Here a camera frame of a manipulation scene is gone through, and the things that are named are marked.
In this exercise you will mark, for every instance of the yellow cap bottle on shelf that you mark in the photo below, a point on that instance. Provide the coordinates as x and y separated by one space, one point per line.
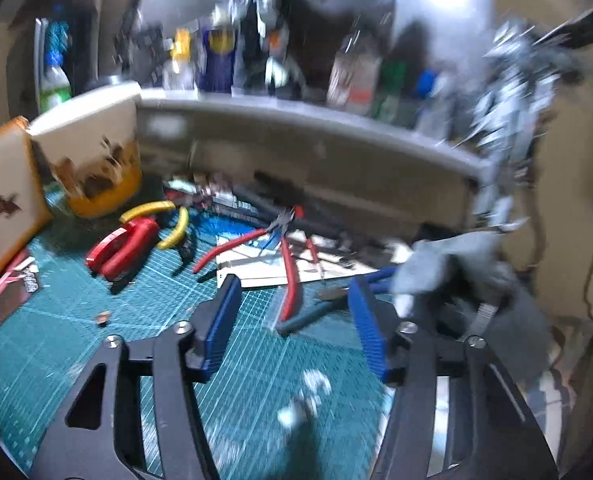
180 73

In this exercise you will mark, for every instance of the blue WD-40 spray can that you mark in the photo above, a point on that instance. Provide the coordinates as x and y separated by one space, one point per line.
218 46

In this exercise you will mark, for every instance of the yellow handled pliers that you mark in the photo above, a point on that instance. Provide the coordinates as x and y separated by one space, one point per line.
167 215

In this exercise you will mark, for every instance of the red handled pliers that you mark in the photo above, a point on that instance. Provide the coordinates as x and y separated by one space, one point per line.
123 249

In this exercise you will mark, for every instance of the white winged robot model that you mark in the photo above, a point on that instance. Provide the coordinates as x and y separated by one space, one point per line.
527 66

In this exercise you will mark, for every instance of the orange cardboard box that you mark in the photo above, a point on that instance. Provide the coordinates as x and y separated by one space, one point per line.
23 208

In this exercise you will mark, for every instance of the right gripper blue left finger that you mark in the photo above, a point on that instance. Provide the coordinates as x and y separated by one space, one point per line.
96 433

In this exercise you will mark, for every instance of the dog print paper bucket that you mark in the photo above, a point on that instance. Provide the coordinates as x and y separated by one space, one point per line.
90 147

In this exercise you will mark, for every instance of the small clear bottle blue cap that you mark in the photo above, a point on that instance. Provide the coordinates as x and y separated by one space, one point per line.
435 100

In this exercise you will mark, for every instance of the RG29 manual booklet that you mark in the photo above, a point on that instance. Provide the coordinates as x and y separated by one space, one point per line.
18 283

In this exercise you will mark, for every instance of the green drink bottle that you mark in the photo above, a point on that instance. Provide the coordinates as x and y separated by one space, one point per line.
54 87

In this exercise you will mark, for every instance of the grey cloth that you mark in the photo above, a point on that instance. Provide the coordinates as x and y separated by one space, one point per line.
480 294

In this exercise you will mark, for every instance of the blue handled pliers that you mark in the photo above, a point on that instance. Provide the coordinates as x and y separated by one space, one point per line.
332 299

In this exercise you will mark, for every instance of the clear solvent bottle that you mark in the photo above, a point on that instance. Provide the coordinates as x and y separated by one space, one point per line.
355 73

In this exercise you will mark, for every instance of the dark robot model figure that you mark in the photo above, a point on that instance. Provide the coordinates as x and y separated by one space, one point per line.
263 64

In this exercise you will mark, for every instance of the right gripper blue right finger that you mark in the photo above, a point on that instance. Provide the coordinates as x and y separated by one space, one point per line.
491 433

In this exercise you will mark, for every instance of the white desk shelf riser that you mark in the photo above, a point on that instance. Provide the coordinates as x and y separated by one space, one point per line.
375 178

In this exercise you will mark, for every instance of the green cutting mat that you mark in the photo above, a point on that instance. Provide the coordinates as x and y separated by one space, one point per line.
277 408

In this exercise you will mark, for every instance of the green paint jar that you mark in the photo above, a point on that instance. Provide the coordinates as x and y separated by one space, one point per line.
389 91

